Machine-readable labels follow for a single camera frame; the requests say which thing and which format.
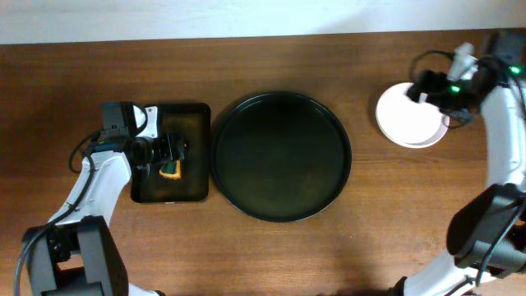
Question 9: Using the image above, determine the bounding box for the pinkish white plate with sauce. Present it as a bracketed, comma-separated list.
[375, 82, 450, 149]

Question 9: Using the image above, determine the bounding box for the black round tray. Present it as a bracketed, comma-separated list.
[210, 91, 353, 223]

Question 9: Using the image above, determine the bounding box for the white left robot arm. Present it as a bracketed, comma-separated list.
[13, 102, 185, 295]

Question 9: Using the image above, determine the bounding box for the black rectangular tray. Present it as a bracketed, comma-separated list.
[131, 103, 210, 203]

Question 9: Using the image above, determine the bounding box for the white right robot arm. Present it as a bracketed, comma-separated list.
[388, 33, 525, 296]

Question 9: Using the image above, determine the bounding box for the green and yellow sponge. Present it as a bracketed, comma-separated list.
[159, 160, 182, 180]

